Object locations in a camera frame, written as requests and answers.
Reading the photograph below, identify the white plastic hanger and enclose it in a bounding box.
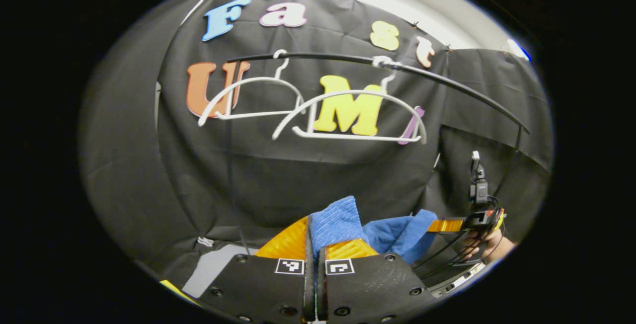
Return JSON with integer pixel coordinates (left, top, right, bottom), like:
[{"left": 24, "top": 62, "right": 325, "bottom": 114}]
[
  {"left": 198, "top": 49, "right": 306, "bottom": 127},
  {"left": 272, "top": 56, "right": 428, "bottom": 145}
]

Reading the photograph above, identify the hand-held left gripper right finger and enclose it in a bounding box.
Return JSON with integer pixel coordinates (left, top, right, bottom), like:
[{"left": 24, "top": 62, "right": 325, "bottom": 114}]
[{"left": 317, "top": 239, "right": 438, "bottom": 324}]

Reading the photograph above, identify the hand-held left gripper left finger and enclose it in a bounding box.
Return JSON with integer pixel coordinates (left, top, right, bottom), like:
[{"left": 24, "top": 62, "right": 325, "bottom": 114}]
[{"left": 199, "top": 215, "right": 316, "bottom": 324}]

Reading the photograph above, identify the blue corduroy shirt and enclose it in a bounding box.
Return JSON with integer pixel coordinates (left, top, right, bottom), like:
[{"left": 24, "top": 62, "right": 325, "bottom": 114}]
[{"left": 309, "top": 195, "right": 439, "bottom": 265}]

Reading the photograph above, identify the black backdrop cloth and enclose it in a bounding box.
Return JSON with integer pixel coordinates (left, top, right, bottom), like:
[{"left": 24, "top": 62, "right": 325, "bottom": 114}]
[{"left": 79, "top": 0, "right": 555, "bottom": 285}]

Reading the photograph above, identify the black clothes rack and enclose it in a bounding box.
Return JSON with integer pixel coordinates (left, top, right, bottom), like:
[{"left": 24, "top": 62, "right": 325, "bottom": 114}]
[{"left": 226, "top": 52, "right": 531, "bottom": 257}]

